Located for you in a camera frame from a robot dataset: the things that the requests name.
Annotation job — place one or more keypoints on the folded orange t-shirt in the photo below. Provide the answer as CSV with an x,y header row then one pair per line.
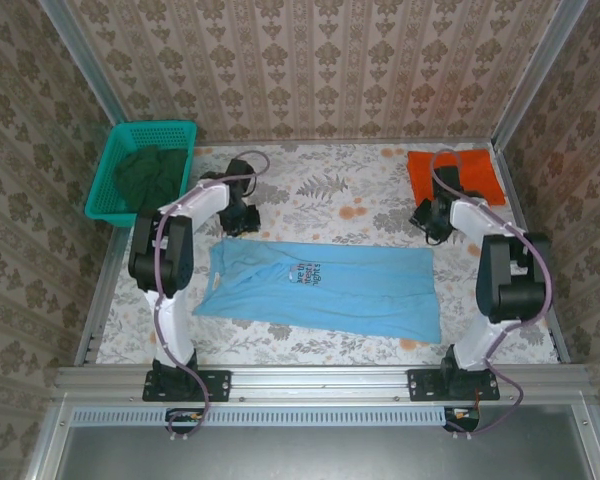
x,y
482,175

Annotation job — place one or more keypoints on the light blue printed t-shirt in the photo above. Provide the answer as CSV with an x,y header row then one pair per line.
x,y
360,295

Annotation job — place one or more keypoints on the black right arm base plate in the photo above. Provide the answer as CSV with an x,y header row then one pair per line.
x,y
422,387

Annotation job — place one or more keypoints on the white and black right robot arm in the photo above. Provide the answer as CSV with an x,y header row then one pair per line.
x,y
472,340

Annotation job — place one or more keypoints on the aluminium frame post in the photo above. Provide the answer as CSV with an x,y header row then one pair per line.
x,y
80,55
540,65

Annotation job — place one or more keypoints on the teal plastic basket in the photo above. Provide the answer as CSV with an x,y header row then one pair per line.
x,y
105,165

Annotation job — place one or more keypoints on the floral table cloth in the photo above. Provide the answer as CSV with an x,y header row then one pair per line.
x,y
330,200

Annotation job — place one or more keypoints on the crumpled dark green t-shirt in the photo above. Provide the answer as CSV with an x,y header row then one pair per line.
x,y
150,180

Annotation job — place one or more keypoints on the aluminium mounting rail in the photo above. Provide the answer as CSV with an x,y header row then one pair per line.
x,y
320,382

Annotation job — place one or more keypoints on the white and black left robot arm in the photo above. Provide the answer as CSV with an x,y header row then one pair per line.
x,y
172,320

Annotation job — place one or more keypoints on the small black electronics board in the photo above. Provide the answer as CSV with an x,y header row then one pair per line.
x,y
462,417
185,419

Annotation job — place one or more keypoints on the grey metal panel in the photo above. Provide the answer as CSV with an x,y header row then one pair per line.
x,y
320,455

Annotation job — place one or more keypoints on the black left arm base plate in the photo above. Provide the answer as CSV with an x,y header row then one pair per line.
x,y
215,385

